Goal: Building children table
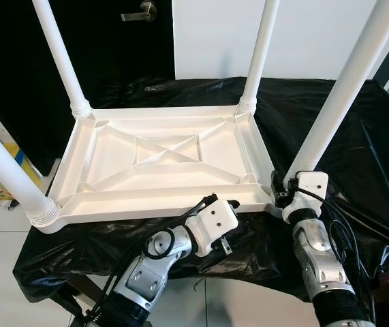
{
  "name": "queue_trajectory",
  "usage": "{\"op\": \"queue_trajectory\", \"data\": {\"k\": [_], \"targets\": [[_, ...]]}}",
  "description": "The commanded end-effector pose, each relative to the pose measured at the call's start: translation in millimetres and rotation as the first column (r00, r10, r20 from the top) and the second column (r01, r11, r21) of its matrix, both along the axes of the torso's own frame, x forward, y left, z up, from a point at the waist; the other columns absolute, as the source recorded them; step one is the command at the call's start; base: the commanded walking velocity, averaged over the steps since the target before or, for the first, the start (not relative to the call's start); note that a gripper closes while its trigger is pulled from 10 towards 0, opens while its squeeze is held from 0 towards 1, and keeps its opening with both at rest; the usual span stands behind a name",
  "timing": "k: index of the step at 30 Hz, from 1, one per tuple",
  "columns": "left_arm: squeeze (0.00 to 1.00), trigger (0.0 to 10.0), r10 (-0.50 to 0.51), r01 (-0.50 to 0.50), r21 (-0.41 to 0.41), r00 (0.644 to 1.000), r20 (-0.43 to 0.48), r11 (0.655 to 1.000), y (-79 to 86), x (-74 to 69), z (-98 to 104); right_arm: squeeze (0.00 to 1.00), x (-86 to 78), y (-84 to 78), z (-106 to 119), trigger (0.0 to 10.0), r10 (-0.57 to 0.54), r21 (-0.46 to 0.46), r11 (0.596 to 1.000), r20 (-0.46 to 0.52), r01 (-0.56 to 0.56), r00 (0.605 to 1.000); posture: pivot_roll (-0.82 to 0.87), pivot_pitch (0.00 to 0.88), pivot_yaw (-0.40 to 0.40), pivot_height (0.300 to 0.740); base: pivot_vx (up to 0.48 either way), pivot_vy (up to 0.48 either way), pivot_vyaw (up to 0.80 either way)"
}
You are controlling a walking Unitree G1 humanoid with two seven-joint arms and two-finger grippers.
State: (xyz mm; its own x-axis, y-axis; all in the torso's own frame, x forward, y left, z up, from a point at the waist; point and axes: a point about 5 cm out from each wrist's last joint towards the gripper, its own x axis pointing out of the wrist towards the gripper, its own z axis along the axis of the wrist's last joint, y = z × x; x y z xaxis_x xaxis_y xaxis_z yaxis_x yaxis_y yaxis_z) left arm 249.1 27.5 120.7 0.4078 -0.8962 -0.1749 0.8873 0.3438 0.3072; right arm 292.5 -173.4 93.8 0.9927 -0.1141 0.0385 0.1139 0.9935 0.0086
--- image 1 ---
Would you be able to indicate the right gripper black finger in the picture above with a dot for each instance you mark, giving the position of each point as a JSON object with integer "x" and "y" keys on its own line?
{"x": 277, "y": 181}

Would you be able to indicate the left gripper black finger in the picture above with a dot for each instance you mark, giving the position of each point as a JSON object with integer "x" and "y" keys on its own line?
{"x": 234, "y": 204}

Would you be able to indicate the white plastic table leg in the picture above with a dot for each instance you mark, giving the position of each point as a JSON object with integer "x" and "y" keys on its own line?
{"x": 262, "y": 48}
{"x": 347, "y": 88}
{"x": 10, "y": 174}
{"x": 58, "y": 48}

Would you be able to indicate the white plastic table top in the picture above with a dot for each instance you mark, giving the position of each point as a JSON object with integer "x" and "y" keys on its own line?
{"x": 112, "y": 160}

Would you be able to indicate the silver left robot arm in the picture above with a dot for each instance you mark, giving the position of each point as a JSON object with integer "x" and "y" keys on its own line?
{"x": 146, "y": 272}

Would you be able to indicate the black plastic table cover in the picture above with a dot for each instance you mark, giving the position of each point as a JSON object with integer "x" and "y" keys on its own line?
{"x": 371, "y": 170}

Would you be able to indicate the black door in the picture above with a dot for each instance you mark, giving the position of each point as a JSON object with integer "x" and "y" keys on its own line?
{"x": 126, "y": 54}

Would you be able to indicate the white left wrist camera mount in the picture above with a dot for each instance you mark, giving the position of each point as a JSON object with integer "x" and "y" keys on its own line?
{"x": 211, "y": 225}

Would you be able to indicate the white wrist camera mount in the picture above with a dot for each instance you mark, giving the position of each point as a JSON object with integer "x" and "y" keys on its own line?
{"x": 310, "y": 187}
{"x": 211, "y": 225}

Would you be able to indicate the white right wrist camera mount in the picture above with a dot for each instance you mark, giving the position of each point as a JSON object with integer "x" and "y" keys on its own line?
{"x": 310, "y": 187}

